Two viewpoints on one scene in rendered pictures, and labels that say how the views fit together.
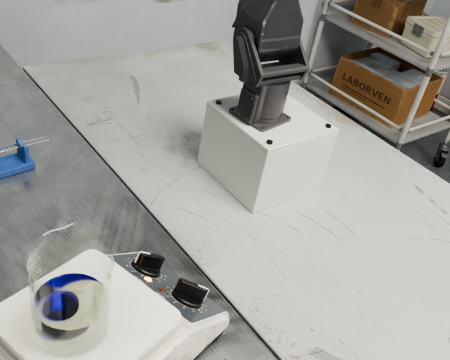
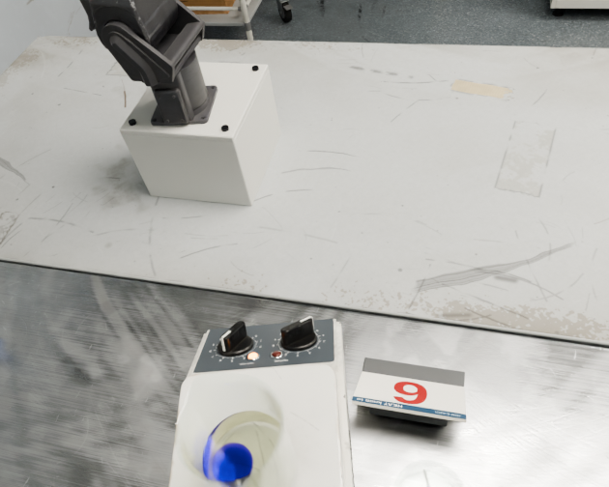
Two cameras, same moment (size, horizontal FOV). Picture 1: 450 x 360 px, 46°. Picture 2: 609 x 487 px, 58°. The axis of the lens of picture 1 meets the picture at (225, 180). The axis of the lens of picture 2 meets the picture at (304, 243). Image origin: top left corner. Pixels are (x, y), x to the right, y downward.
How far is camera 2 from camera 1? 16 cm
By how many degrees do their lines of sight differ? 23
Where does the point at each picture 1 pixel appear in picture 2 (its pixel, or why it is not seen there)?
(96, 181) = (77, 296)
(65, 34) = not seen: outside the picture
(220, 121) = (151, 140)
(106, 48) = not seen: outside the picture
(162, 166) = (123, 226)
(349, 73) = not seen: outside the picture
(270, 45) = (153, 25)
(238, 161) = (201, 167)
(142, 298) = (282, 383)
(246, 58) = (139, 58)
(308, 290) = (363, 237)
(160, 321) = (320, 388)
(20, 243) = (75, 424)
